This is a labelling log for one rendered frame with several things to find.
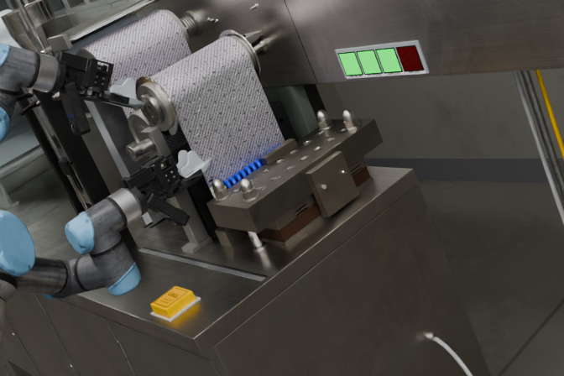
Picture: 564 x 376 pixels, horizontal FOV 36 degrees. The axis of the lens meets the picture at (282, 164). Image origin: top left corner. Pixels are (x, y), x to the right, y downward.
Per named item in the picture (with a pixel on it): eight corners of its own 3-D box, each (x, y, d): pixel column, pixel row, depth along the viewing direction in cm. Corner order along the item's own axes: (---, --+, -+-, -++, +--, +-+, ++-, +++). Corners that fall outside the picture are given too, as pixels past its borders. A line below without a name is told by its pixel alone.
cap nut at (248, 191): (240, 201, 184) (232, 183, 182) (253, 192, 185) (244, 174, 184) (250, 202, 181) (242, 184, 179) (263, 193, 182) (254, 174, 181)
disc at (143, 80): (154, 136, 202) (127, 78, 198) (155, 135, 203) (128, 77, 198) (186, 136, 190) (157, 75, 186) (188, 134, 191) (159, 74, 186)
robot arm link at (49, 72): (36, 87, 174) (22, 89, 180) (58, 92, 177) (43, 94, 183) (43, 50, 175) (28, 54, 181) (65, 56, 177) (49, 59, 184)
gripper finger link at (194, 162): (210, 140, 192) (177, 160, 187) (220, 164, 194) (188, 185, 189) (202, 140, 194) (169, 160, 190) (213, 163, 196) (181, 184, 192)
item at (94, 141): (90, 206, 270) (3, 39, 252) (126, 184, 277) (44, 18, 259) (110, 210, 259) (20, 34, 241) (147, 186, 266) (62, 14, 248)
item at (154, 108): (150, 127, 197) (133, 98, 196) (157, 123, 198) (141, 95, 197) (164, 122, 191) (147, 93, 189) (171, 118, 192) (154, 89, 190)
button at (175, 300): (154, 313, 181) (149, 304, 181) (180, 295, 185) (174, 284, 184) (170, 319, 176) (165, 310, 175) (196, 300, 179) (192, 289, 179)
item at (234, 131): (212, 195, 197) (179, 122, 191) (285, 145, 209) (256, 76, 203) (213, 195, 197) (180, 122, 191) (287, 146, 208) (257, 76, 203)
